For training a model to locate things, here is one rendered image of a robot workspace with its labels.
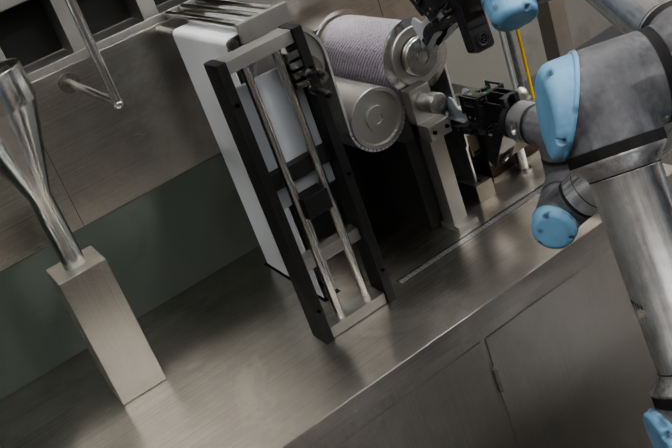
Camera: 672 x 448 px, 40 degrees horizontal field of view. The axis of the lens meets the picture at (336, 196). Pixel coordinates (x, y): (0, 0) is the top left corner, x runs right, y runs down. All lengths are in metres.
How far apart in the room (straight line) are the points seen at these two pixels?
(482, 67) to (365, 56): 2.60
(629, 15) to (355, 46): 0.71
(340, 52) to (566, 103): 0.89
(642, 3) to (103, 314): 1.01
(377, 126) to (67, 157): 0.60
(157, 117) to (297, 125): 0.44
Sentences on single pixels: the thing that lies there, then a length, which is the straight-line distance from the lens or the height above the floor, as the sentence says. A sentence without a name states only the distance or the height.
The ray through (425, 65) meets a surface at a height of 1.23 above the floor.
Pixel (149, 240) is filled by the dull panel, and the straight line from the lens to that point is 1.95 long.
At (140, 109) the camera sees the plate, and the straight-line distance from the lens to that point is 1.88.
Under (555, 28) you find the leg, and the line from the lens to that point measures 2.69.
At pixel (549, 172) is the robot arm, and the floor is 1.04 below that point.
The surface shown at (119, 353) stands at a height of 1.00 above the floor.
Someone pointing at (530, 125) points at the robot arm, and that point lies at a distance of 1.64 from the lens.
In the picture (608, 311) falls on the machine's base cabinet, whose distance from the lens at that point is 1.89.
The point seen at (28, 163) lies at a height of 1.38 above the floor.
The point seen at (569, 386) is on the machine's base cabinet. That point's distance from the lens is 1.88.
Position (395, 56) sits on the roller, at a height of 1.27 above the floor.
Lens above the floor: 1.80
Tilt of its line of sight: 25 degrees down
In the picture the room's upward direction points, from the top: 20 degrees counter-clockwise
